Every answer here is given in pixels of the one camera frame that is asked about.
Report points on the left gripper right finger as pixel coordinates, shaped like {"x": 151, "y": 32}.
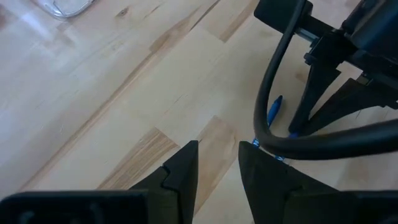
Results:
{"x": 264, "y": 180}

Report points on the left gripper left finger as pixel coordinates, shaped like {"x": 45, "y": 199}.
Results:
{"x": 182, "y": 168}

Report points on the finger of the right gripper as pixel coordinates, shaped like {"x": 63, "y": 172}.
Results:
{"x": 357, "y": 99}
{"x": 314, "y": 93}

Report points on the blue crayon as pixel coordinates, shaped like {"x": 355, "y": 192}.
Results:
{"x": 275, "y": 109}

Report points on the clear plastic bin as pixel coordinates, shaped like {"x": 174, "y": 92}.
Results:
{"x": 68, "y": 11}

